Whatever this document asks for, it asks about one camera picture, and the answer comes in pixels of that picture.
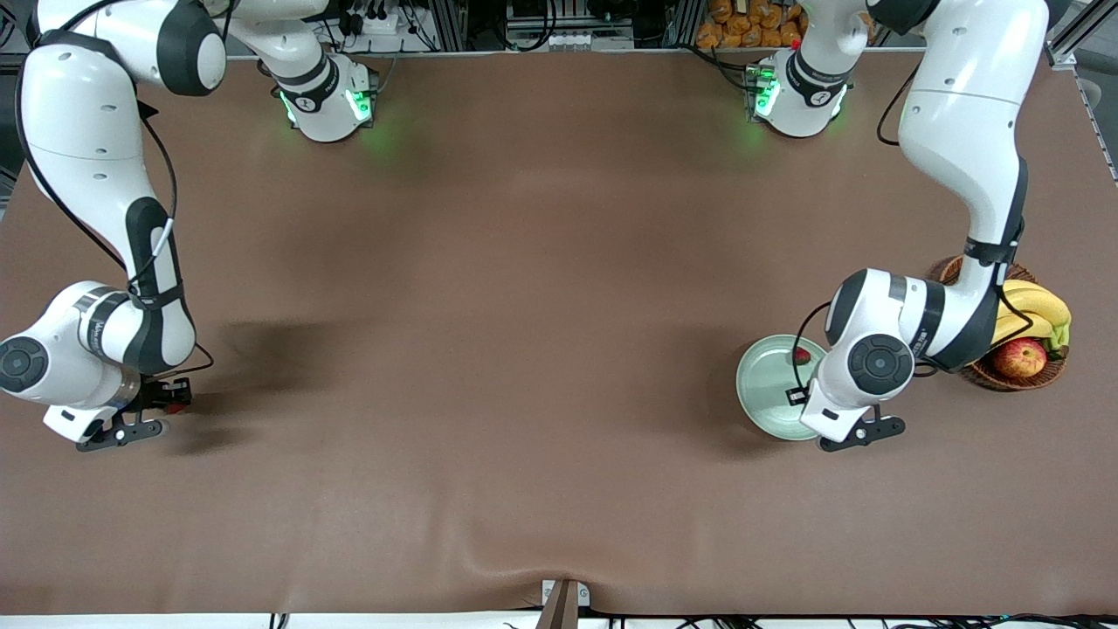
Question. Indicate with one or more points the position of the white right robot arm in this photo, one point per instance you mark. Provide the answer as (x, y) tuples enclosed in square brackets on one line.
[(79, 131)]

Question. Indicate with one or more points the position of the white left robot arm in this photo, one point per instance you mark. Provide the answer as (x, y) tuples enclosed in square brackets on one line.
[(961, 131)]

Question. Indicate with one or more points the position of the pale green round plate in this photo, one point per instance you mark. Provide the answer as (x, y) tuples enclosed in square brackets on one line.
[(769, 393)]

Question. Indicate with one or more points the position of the red yellow apple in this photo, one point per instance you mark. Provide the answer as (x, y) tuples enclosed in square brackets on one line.
[(1022, 358)]

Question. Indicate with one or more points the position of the brown wicker basket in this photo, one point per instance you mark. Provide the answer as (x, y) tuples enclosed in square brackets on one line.
[(1052, 371)]

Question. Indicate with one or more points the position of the yellow banana bunch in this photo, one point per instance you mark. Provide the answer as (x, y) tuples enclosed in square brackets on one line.
[(1044, 306)]

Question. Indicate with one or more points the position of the brown table cover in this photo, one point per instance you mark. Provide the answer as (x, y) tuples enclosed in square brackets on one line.
[(524, 262)]

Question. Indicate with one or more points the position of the bag of orange bread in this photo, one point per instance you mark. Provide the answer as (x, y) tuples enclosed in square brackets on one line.
[(742, 26)]

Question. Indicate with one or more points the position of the white power strip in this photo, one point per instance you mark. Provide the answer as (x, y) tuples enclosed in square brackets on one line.
[(380, 24)]

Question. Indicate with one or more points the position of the metal table clamp bracket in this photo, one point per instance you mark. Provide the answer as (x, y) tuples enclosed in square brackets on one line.
[(563, 603)]

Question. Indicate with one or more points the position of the aluminium frame post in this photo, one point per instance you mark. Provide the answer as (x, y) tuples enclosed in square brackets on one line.
[(686, 22), (450, 22), (1083, 26)]

